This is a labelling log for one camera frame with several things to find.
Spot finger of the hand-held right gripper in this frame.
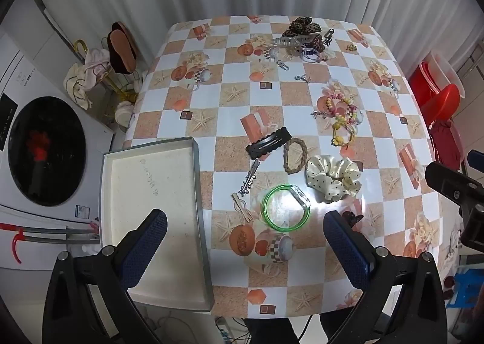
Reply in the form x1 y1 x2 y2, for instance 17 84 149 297
467 149 484 171
425 162 484 212

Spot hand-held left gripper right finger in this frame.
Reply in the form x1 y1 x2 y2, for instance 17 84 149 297
323 211 449 344

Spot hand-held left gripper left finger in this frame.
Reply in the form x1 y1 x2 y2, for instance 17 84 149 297
42 209 168 344

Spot small black claw clip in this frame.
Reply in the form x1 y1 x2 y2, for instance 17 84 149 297
340 211 364 232

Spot white shallow tray grey rim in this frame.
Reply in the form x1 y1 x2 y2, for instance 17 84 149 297
99 137 215 312

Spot yellow hair tie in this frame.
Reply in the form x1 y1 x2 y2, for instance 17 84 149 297
332 117 358 148

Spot red cloth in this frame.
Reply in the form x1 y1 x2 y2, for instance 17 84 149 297
429 121 464 169

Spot blue plastic stool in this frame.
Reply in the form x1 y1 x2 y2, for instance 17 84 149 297
448 271 484 309

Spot red plastic basin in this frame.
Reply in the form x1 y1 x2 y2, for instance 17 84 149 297
408 60 461 122

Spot cream polka dot scrunchie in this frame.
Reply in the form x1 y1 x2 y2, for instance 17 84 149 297
306 155 363 203

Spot green translucent bangle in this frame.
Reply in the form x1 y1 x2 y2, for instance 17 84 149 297
262 184 312 232

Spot white plastic container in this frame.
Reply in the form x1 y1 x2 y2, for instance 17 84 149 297
431 51 466 100

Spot beige hair clip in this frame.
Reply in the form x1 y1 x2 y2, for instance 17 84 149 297
232 193 257 224

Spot grey rod with red hook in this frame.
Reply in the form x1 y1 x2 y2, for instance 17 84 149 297
0 222 100 265

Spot silver metal hair clip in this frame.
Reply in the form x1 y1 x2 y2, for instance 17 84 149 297
238 159 262 197

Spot white washing machine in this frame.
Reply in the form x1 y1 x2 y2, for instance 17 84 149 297
0 32 116 281

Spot checkered printed tablecloth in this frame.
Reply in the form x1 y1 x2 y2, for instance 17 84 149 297
123 15 466 320

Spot cream towel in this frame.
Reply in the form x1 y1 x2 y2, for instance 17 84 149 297
63 48 111 110

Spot brown slippers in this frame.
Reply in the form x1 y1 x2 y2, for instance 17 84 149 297
107 22 139 73

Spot dark leopard hair clip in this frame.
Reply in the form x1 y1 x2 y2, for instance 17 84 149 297
304 34 328 50

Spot clear claw hair clip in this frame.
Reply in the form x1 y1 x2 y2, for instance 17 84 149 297
273 34 308 51

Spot leopard print scrunchie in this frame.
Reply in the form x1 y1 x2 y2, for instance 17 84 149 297
282 17 322 36

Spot white cabinet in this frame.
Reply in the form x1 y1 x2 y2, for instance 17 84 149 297
0 0 82 72

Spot brown braided hair tie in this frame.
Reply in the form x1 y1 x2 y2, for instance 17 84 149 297
283 138 309 175

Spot power strip with cables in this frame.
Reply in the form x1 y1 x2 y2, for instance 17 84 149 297
215 316 248 344

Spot gold wire rack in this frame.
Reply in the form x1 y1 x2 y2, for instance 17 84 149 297
74 38 143 103

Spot white and purple hair ties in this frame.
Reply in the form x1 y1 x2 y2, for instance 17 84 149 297
300 47 329 64

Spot checkered keychain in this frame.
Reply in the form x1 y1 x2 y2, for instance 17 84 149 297
264 47 291 71

